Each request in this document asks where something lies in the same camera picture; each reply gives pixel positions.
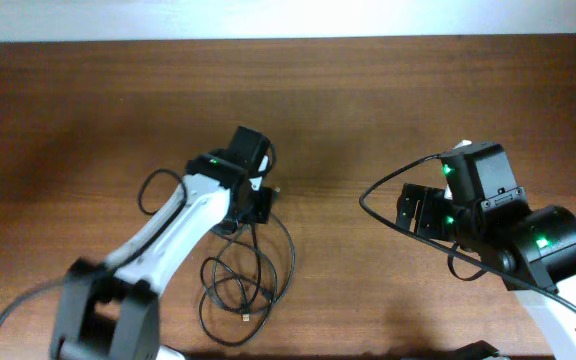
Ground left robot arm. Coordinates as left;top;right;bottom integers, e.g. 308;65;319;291
49;126;276;360

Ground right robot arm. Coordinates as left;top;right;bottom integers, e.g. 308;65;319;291
396;141;576;359

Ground black usb cables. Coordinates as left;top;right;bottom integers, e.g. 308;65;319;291
197;186;297;348

